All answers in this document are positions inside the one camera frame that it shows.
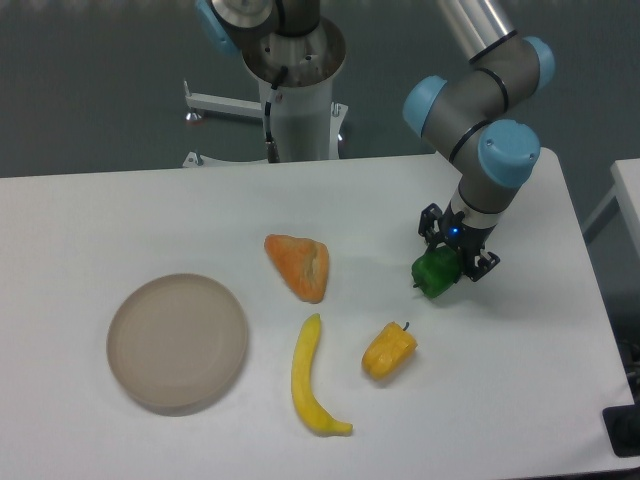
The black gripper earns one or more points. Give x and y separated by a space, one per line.
455 231

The green bell pepper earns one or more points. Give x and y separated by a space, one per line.
436 271

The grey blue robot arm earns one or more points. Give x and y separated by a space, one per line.
464 121

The yellow bell pepper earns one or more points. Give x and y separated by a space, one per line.
388 351

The orange bread piece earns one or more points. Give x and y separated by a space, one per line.
303 264

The yellow banana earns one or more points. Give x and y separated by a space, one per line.
309 410

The black device at table edge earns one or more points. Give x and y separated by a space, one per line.
622 425

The beige round plate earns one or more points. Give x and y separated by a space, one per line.
177 343

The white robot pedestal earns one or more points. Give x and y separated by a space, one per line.
295 75

